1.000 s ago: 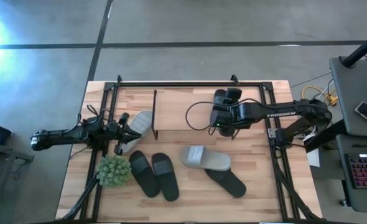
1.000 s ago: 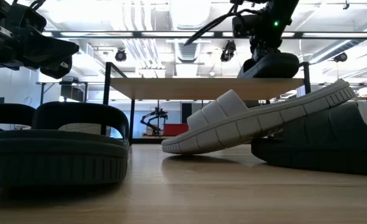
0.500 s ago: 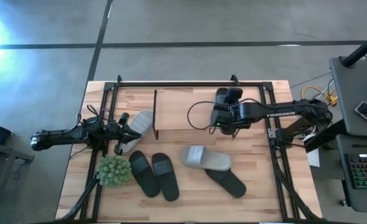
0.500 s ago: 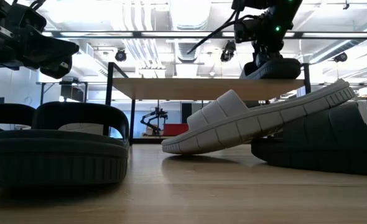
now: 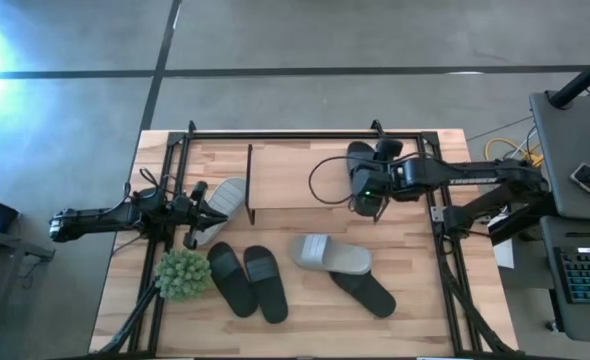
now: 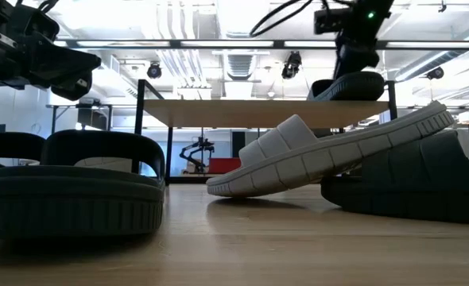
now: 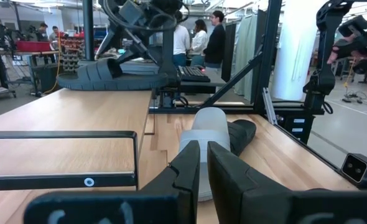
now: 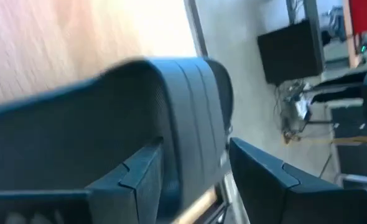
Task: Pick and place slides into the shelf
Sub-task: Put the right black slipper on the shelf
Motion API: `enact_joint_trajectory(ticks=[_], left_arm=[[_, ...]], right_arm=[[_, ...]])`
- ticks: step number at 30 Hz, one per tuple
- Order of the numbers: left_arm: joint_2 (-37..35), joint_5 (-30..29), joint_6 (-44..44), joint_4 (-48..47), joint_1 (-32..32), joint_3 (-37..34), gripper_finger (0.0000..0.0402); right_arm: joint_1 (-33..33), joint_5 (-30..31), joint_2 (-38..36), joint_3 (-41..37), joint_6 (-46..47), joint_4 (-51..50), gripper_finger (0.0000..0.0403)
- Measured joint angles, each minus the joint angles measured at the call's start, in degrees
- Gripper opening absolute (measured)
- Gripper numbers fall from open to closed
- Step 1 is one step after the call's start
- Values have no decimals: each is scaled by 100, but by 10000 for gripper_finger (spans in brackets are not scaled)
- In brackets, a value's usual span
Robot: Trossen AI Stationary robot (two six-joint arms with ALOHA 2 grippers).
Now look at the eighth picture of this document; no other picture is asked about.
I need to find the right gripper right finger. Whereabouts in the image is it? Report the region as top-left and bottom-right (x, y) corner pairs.
(228, 136), (343, 224)

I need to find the red panel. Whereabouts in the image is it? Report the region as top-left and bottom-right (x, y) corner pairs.
(347, 0), (367, 34)

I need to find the black box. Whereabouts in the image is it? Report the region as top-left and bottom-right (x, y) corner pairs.
(257, 19), (325, 86)

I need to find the black table edge rail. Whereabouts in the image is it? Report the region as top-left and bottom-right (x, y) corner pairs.
(183, 0), (209, 58)

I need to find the tangled cable bundle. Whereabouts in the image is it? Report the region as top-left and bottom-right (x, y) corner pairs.
(273, 79), (314, 146)

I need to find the grey metal post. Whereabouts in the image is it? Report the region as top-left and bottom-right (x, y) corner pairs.
(302, 0), (326, 68)

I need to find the wooden shelf black metal frame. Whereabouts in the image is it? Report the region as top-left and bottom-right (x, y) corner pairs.
(170, 172), (234, 224)

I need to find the black floor mat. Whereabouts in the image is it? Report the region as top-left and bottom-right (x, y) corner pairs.
(330, 105), (367, 139)
(335, 144), (367, 187)

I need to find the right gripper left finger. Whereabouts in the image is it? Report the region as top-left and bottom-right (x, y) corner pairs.
(86, 136), (165, 224)

